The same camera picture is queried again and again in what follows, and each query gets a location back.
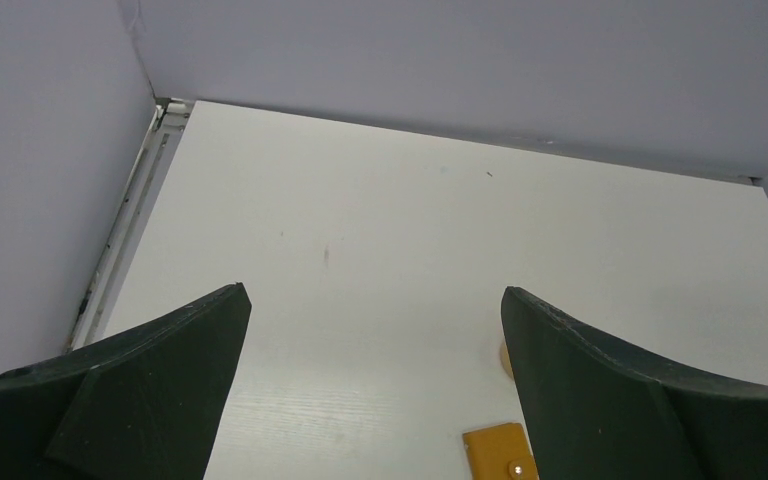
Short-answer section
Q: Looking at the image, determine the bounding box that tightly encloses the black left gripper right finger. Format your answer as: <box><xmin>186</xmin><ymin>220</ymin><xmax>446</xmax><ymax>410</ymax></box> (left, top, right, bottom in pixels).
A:
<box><xmin>501</xmin><ymin>287</ymin><xmax>768</xmax><ymax>479</ymax></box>

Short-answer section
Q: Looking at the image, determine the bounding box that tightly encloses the orange leather card holder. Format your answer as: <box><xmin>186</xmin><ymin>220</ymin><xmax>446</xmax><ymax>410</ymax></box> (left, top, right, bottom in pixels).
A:
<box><xmin>462</xmin><ymin>423</ymin><xmax>539</xmax><ymax>480</ymax></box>

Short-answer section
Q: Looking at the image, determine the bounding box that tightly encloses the tan oval tray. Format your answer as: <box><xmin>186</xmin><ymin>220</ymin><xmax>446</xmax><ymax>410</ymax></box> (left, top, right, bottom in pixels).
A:
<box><xmin>498</xmin><ymin>341</ymin><xmax>514</xmax><ymax>380</ymax></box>

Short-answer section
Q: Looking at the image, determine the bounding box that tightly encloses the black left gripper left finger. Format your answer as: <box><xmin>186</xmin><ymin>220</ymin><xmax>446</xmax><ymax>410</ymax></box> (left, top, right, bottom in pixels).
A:
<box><xmin>0</xmin><ymin>283</ymin><xmax>252</xmax><ymax>479</ymax></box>

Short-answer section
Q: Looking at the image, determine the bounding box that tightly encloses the aluminium side rail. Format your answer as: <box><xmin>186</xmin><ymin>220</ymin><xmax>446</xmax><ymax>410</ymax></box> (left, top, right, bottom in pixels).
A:
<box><xmin>64</xmin><ymin>98</ymin><xmax>194</xmax><ymax>353</ymax></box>

